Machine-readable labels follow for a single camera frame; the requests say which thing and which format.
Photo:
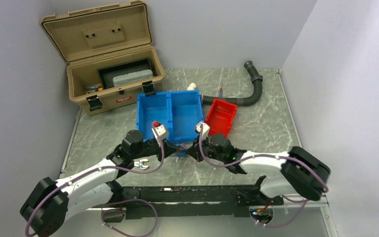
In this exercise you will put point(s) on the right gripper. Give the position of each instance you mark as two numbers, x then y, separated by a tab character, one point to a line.
195	150

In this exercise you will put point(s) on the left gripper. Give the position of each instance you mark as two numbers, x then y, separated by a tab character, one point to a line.
165	148

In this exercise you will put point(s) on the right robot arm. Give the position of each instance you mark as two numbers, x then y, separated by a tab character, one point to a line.
292	172

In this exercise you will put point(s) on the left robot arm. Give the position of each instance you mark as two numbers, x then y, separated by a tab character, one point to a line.
52	202

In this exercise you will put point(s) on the silver open-end wrench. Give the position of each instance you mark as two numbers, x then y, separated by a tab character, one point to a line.
142	164

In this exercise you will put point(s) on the red plastic bin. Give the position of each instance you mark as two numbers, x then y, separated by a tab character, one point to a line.
220	117

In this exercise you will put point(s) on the blue double plastic bin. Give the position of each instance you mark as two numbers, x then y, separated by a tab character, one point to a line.
179	111

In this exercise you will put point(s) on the white pipe fitting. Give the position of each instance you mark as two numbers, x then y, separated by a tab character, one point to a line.
192	86

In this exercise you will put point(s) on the yellow black tool in toolbox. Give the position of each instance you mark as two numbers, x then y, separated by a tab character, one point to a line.
94	88

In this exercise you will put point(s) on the black tray in toolbox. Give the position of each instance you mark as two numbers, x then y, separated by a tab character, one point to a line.
106	74

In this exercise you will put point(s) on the tan plastic toolbox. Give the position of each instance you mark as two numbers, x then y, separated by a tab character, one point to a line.
101	37

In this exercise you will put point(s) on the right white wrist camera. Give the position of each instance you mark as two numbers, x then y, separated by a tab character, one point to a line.
202	129

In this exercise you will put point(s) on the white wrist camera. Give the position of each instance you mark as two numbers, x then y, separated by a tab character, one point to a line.
159	130
202	129

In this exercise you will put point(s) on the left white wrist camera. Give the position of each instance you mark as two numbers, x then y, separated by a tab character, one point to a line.
159	130

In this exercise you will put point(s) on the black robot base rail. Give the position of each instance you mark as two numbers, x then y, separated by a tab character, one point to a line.
182	201

